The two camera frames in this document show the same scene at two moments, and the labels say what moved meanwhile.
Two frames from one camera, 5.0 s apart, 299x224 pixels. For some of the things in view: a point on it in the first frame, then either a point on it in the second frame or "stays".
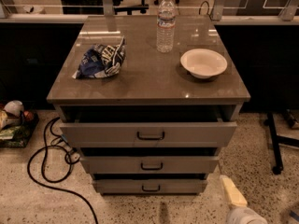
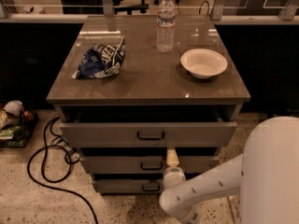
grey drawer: x=149 y=164 stays
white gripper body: x=246 y=217 → x=173 y=172
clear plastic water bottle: x=165 y=23 stays
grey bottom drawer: x=150 y=187 stays
